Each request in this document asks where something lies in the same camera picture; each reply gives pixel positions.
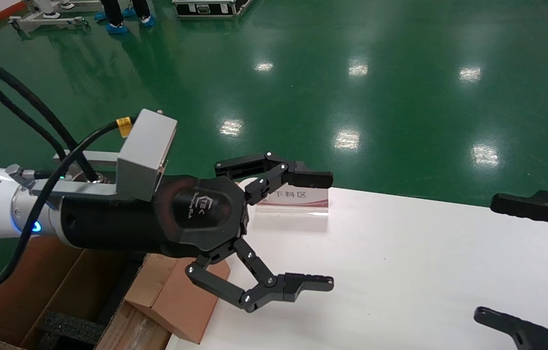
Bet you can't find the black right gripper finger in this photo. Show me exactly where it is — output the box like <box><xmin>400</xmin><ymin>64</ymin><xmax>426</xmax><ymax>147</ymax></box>
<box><xmin>490</xmin><ymin>190</ymin><xmax>548</xmax><ymax>243</ymax></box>
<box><xmin>473</xmin><ymin>306</ymin><xmax>548</xmax><ymax>350</ymax></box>

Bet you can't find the thin black yellow-tagged cable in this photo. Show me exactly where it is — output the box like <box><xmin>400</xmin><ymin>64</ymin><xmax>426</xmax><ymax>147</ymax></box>
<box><xmin>0</xmin><ymin>116</ymin><xmax>137</xmax><ymax>288</ymax></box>

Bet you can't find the grey metal camera bracket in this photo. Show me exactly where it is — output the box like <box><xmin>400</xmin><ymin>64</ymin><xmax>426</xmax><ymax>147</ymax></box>
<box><xmin>6</xmin><ymin>151</ymin><xmax>120</xmax><ymax>198</ymax></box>

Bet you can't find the large cardboard box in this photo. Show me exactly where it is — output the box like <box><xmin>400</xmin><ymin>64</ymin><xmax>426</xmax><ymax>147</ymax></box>
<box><xmin>0</xmin><ymin>236</ymin><xmax>173</xmax><ymax>350</ymax></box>

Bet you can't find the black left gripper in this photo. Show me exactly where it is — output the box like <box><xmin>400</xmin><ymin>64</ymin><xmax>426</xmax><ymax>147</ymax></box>
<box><xmin>58</xmin><ymin>152</ymin><xmax>335</xmax><ymax>313</ymax></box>

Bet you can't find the person with blue shoe covers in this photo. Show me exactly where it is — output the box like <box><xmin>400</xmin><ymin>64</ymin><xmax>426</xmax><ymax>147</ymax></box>
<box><xmin>94</xmin><ymin>0</ymin><xmax>156</xmax><ymax>35</ymax></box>

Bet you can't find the black textured foam insert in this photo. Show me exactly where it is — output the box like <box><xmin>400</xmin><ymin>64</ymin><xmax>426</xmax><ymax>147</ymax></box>
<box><xmin>36</xmin><ymin>311</ymin><xmax>107</xmax><ymax>350</ymax></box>

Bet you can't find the small cardboard box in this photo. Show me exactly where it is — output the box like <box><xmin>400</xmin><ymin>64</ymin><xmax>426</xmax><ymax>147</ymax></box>
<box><xmin>125</xmin><ymin>253</ymin><xmax>231</xmax><ymax>345</ymax></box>

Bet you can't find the acrylic sign with red print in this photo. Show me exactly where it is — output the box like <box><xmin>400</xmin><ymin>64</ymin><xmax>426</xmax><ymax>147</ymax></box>
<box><xmin>254</xmin><ymin>187</ymin><xmax>329</xmax><ymax>217</ymax></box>

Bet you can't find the black aluminium flight case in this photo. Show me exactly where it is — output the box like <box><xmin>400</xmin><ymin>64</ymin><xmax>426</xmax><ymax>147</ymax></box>
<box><xmin>173</xmin><ymin>0</ymin><xmax>255</xmax><ymax>19</ymax></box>

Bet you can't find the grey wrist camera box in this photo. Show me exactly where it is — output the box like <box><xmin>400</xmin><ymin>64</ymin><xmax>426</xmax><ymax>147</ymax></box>
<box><xmin>117</xmin><ymin>109</ymin><xmax>178</xmax><ymax>202</ymax></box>

